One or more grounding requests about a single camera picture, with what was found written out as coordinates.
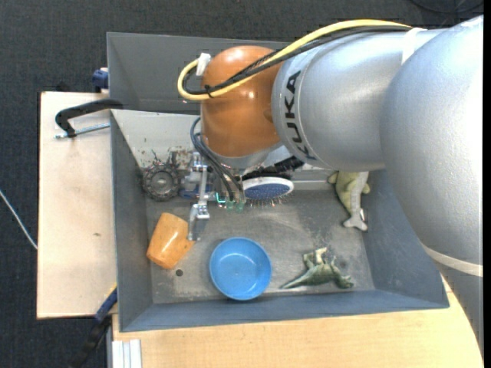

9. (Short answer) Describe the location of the blue plastic bowl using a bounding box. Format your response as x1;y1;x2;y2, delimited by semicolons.
208;236;273;302

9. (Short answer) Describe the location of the blue and white hairbrush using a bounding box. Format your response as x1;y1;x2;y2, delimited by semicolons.
241;176;296;209

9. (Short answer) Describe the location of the pale green plush shark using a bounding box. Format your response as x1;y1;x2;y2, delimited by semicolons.
326;170;372;232

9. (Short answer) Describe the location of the grey metal bin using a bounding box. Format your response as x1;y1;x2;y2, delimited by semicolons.
106;31;450;333

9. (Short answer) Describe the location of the orange plastic cup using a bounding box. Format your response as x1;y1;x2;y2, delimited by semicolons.
146;212;196;271

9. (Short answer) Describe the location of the green toy dinosaur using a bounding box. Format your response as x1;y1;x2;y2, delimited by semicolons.
281;247;355;291

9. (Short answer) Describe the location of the pale wood flat board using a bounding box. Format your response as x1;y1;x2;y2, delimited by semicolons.
36;91;118;320

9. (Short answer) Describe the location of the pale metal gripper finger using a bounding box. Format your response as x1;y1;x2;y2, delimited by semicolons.
186;202;211;242
180;151;210;200

